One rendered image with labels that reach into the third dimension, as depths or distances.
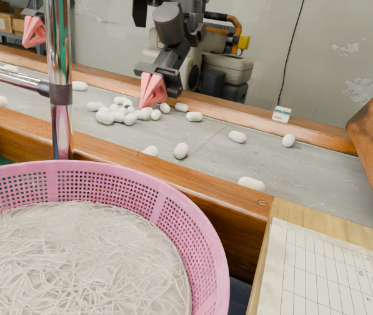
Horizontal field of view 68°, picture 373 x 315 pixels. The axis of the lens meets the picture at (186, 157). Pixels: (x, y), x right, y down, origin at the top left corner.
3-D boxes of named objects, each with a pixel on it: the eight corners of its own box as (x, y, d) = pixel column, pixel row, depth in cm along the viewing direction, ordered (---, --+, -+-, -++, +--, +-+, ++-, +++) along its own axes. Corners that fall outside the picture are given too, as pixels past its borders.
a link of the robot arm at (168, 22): (207, 32, 68) (175, 29, 71) (200, -15, 58) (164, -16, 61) (191, 67, 64) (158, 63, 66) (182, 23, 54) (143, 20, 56)
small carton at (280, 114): (274, 113, 67) (276, 105, 66) (288, 117, 66) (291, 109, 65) (271, 119, 62) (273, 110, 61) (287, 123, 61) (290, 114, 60)
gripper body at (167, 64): (175, 76, 57) (189, 51, 59) (132, 66, 60) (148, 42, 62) (180, 97, 62) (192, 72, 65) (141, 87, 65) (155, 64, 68)
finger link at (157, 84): (145, 103, 54) (165, 69, 58) (115, 95, 57) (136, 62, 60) (154, 122, 60) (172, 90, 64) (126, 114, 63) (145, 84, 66)
